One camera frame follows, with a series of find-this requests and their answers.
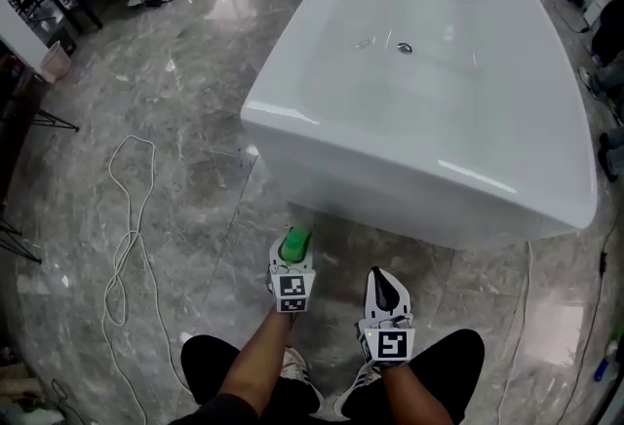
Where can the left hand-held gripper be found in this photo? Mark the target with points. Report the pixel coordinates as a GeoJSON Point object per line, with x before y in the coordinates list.
{"type": "Point", "coordinates": [292, 289]}

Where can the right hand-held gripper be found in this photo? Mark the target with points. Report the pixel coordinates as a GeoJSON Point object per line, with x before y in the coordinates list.
{"type": "Point", "coordinates": [387, 342]}

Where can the small green object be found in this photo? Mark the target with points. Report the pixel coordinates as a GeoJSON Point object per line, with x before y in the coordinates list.
{"type": "Point", "coordinates": [295, 243]}

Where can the person's left forearm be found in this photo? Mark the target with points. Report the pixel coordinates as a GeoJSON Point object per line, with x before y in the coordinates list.
{"type": "Point", "coordinates": [248, 364]}

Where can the person's right forearm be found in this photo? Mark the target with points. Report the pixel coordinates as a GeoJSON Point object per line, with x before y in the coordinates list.
{"type": "Point", "coordinates": [414, 394]}

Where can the person's right shoe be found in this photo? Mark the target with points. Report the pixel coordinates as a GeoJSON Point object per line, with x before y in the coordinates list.
{"type": "Point", "coordinates": [356, 389]}

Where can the person's shoe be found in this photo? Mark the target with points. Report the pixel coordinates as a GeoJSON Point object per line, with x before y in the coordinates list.
{"type": "Point", "coordinates": [297, 374]}
{"type": "Point", "coordinates": [356, 389]}

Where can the person's left shoe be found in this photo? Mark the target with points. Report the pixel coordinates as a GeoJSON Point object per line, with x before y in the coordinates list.
{"type": "Point", "coordinates": [297, 374]}

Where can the person's black trousers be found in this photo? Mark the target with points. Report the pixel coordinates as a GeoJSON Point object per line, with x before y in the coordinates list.
{"type": "Point", "coordinates": [214, 369]}

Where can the white bathtub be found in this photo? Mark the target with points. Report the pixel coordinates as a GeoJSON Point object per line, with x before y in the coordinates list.
{"type": "Point", "coordinates": [439, 130]}

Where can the blue bottle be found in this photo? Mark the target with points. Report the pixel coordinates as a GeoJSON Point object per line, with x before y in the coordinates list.
{"type": "Point", "coordinates": [602, 369]}

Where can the white bottle with green cap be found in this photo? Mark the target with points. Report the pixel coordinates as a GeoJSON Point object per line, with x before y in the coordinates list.
{"type": "Point", "coordinates": [612, 347]}

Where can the chrome bathtub drain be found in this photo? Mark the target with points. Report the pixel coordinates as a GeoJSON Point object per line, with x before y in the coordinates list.
{"type": "Point", "coordinates": [404, 47]}

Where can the black hairpin table leg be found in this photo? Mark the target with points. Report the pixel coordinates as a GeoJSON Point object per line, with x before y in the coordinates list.
{"type": "Point", "coordinates": [56, 121]}
{"type": "Point", "coordinates": [19, 243]}

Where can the brown cardboard pile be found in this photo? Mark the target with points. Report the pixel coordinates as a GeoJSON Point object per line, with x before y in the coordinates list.
{"type": "Point", "coordinates": [24, 394]}

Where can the pink waste bin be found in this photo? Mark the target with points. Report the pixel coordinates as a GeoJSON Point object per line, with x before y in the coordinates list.
{"type": "Point", "coordinates": [54, 62]}

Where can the curved wooden table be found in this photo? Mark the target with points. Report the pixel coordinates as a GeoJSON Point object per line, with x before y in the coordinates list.
{"type": "Point", "coordinates": [17, 121]}

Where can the white counter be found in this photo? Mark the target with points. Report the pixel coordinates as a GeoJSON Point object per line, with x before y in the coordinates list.
{"type": "Point", "coordinates": [17, 33]}

